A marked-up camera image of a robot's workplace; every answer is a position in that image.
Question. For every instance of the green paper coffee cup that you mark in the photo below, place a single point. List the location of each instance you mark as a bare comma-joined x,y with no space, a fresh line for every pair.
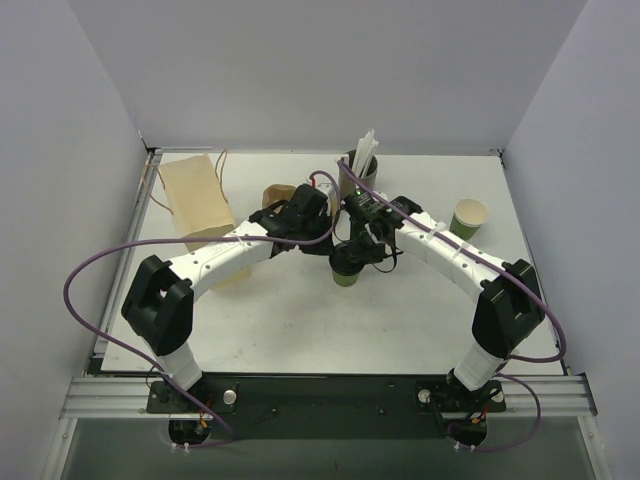
344,280

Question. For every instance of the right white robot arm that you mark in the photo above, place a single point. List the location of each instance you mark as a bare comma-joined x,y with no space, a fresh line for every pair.
505,312

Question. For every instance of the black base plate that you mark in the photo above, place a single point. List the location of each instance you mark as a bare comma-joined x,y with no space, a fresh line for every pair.
323,407

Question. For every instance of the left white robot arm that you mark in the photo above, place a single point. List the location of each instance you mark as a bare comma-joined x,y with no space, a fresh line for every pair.
160,302

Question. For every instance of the white wrapped straw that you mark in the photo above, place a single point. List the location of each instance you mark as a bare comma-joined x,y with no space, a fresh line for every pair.
364,153

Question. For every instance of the aluminium frame rail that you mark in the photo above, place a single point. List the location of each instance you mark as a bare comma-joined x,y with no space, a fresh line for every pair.
126,398

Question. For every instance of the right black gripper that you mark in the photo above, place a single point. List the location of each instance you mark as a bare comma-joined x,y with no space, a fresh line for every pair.
358,248

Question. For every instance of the black plastic cup lid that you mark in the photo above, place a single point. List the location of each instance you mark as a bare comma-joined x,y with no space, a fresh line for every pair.
343,263

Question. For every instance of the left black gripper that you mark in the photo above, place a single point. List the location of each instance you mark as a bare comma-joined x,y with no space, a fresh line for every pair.
316,245

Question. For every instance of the grey straw holder cup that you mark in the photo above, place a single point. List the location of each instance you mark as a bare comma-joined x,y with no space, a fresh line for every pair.
346,184

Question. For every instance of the brown cardboard cup carrier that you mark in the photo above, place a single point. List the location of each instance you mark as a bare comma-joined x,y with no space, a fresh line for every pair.
277,192

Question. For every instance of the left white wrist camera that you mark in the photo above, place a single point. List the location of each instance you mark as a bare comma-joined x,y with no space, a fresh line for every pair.
325,186

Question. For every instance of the brown paper bag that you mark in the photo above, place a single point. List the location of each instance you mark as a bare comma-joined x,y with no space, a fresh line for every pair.
195,197

